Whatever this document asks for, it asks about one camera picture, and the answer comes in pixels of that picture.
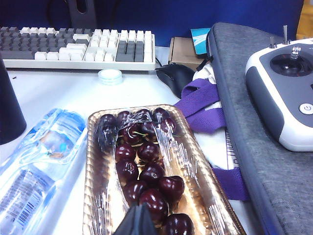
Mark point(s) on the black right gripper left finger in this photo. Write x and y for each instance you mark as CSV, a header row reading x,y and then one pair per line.
x,y
132,222

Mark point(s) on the brown cardboard box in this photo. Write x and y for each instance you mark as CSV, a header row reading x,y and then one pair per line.
x,y
181,52

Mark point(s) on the yellow box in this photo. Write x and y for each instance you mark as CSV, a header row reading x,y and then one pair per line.
x,y
305,17

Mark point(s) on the gold plastic cherry tray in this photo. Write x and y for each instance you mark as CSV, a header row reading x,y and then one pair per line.
x,y
195,171

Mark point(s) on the white grey remote controller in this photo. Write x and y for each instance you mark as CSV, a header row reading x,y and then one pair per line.
x,y
274,98

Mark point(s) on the white grey mechanical keyboard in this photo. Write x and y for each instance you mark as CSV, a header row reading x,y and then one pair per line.
x,y
73,56

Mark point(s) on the grey fabric zip case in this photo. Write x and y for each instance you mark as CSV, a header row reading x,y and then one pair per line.
x,y
244,98

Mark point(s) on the small white round cap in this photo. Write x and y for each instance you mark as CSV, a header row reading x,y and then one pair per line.
x,y
109,74

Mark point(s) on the black computer mouse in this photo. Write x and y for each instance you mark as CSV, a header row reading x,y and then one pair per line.
x,y
176,77

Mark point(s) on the clear mineral water bottle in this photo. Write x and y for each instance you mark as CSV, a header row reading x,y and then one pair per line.
x,y
44,156

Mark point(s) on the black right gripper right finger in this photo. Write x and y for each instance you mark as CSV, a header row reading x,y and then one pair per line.
x,y
151,226

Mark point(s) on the dark red cherry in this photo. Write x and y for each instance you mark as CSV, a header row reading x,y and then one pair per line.
x,y
148,151
134,192
171,187
152,204
125,152
126,169
152,172
178,224
132,133

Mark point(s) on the black thermos flask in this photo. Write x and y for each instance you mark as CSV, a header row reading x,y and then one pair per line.
x,y
9,110

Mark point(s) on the teal white packet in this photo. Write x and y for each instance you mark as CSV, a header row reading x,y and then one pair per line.
x,y
199,40

